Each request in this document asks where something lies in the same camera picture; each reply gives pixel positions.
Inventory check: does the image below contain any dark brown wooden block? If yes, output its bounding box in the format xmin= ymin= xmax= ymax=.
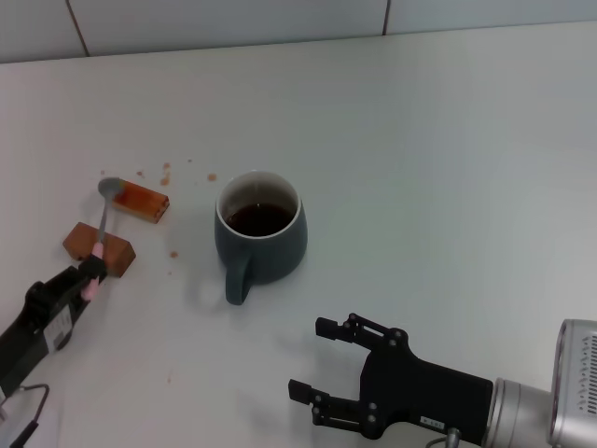
xmin=62 ymin=221 xmax=137 ymax=279

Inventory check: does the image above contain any dark coffee liquid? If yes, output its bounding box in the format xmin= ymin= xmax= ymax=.
xmin=223 ymin=202 xmax=297 ymax=237

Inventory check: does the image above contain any gripper cable with plug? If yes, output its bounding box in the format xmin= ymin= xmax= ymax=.
xmin=426 ymin=427 xmax=464 ymax=448
xmin=0 ymin=383 xmax=50 ymax=448

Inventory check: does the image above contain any grey ceramic mug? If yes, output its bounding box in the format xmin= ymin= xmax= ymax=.
xmin=214 ymin=170 xmax=309 ymax=307

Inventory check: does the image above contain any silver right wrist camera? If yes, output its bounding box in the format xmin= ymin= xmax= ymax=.
xmin=548 ymin=318 xmax=597 ymax=448

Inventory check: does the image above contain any left gripper cable with plug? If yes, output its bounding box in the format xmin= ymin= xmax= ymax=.
xmin=0 ymin=383 xmax=50 ymax=448

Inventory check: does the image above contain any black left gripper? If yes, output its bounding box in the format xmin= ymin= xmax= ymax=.
xmin=0 ymin=255 xmax=109 ymax=399

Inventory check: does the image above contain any right gripper cable with plug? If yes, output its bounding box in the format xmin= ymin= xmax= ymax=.
xmin=426 ymin=427 xmax=464 ymax=448

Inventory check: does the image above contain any pink handled metal spoon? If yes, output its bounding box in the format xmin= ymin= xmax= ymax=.
xmin=82 ymin=175 xmax=125 ymax=301

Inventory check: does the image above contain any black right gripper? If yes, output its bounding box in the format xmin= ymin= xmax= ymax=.
xmin=287 ymin=313 xmax=494 ymax=444

